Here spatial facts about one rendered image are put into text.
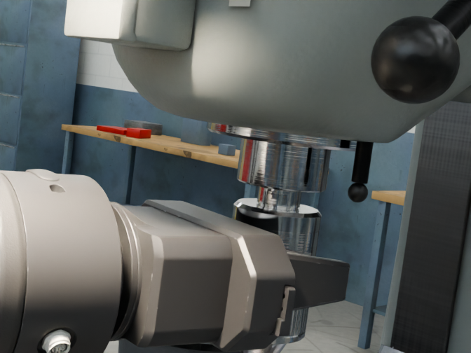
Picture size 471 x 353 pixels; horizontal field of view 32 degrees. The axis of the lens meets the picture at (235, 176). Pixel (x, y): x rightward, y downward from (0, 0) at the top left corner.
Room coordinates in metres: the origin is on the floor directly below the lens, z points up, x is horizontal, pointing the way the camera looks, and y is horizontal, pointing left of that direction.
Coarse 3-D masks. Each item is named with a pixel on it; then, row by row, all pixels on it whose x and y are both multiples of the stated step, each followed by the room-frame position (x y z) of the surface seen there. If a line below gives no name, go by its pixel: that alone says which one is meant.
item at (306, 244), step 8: (272, 232) 0.41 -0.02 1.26; (280, 232) 0.41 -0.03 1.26; (288, 240) 0.41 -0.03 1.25; (296, 240) 0.41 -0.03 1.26; (304, 240) 0.41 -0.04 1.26; (312, 240) 0.42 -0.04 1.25; (288, 248) 0.41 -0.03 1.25; (296, 248) 0.41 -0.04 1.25; (304, 248) 0.41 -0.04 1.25; (312, 248) 0.42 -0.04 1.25; (296, 312) 0.41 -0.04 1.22; (304, 312) 0.42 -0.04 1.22; (296, 320) 0.41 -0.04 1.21; (304, 320) 0.42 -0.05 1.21; (296, 328) 0.41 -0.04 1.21; (304, 328) 0.42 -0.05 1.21; (280, 336) 0.41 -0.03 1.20; (288, 336) 0.41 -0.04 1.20; (296, 336) 0.41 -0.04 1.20; (304, 336) 0.42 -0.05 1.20
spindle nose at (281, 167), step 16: (240, 144) 0.43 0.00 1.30; (256, 144) 0.41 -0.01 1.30; (272, 144) 0.41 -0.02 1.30; (240, 160) 0.42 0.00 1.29; (256, 160) 0.41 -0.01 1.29; (272, 160) 0.41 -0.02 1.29; (288, 160) 0.41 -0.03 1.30; (304, 160) 0.41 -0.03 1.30; (320, 160) 0.41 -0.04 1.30; (240, 176) 0.42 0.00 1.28; (256, 176) 0.41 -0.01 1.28; (272, 176) 0.41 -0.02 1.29; (288, 176) 0.41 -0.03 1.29; (304, 176) 0.41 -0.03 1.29; (320, 176) 0.42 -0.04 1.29; (304, 192) 0.41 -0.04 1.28; (320, 192) 0.42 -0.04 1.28
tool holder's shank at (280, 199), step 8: (264, 192) 0.42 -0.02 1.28; (272, 192) 0.42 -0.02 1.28; (280, 192) 0.42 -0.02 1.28; (288, 192) 0.42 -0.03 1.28; (296, 192) 0.42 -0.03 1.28; (264, 200) 0.42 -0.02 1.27; (272, 200) 0.42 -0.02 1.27; (280, 200) 0.42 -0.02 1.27; (288, 200) 0.42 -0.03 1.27; (296, 200) 0.42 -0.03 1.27; (280, 208) 0.42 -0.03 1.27; (288, 208) 0.42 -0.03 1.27; (296, 208) 0.43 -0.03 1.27
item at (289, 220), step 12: (240, 204) 0.42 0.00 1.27; (252, 204) 0.42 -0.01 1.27; (300, 204) 0.45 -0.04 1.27; (240, 216) 0.42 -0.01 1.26; (252, 216) 0.41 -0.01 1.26; (264, 216) 0.41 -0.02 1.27; (276, 216) 0.41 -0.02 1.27; (288, 216) 0.41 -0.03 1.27; (300, 216) 0.41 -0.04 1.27; (312, 216) 0.41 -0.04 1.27; (264, 228) 0.41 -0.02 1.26; (276, 228) 0.41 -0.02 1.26; (288, 228) 0.41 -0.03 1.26; (300, 228) 0.41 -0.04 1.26; (312, 228) 0.41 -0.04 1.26
